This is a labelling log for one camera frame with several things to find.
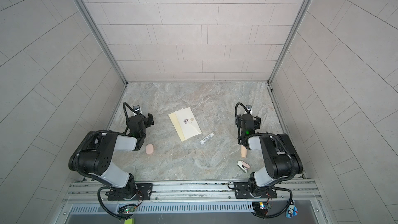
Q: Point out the pink oval eraser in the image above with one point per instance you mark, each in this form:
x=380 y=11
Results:
x=149 y=149

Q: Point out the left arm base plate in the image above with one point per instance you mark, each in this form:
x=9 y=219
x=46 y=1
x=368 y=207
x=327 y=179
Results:
x=141 y=191

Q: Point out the blue toy car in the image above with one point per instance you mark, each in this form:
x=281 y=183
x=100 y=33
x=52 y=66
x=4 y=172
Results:
x=291 y=210

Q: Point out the circuit board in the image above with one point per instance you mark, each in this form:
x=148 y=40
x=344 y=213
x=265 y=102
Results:
x=261 y=208
x=127 y=209

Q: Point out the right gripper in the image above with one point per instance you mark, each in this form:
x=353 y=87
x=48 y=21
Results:
x=240 y=121

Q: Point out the yellow envelope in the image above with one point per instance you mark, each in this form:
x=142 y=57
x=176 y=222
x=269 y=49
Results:
x=177 y=126

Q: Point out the aluminium rail frame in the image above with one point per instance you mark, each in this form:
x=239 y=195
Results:
x=193 y=202

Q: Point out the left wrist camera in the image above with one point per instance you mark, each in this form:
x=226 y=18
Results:
x=137 y=109

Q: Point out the right circuit board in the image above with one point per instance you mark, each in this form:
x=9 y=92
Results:
x=261 y=208

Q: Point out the beige toy microphone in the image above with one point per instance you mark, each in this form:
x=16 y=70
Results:
x=243 y=152

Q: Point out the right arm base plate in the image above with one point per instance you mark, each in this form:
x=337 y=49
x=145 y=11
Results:
x=247 y=190

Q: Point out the left circuit board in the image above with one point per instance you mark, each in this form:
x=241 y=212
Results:
x=127 y=209

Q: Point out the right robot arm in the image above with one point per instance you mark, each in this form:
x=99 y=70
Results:
x=281 y=161

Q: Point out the cream white envelope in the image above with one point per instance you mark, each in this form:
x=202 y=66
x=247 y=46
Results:
x=187 y=123

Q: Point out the pink white tape dispenser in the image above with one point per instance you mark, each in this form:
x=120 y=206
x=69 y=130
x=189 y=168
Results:
x=243 y=166

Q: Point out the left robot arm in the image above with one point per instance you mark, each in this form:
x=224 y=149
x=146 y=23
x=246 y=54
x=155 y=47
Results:
x=94 y=156

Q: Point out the white glue stick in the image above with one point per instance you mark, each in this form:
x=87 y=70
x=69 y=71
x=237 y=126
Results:
x=207 y=138

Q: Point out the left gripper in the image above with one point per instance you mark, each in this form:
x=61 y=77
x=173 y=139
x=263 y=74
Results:
x=146 y=120

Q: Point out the green sticky note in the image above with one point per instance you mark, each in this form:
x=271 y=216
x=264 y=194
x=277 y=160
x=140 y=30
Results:
x=130 y=221

